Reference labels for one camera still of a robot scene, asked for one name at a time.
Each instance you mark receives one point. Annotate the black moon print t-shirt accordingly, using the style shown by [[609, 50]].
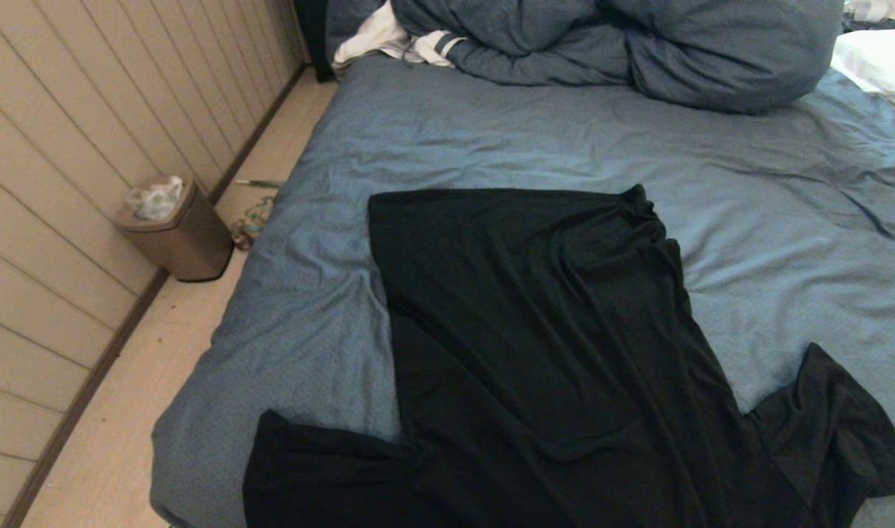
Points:
[[528, 330]]

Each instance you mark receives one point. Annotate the patterned crumpled cloth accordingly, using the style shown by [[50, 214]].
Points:
[[251, 222]]

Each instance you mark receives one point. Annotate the thin stick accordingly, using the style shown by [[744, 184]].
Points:
[[260, 183]]

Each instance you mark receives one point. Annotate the white striped garment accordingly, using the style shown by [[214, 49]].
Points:
[[374, 40]]

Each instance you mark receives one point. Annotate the brown trash bin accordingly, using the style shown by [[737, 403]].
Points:
[[191, 242]]

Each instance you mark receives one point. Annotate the dark bedside furniture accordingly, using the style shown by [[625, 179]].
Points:
[[315, 40]]

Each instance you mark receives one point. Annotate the crumpled plastic bin bag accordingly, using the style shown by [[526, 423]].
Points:
[[155, 199]]

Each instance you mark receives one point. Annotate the blue crumpled duvet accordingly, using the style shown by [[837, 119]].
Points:
[[675, 51]]

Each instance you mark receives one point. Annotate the white pillow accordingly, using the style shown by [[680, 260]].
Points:
[[880, 62]]

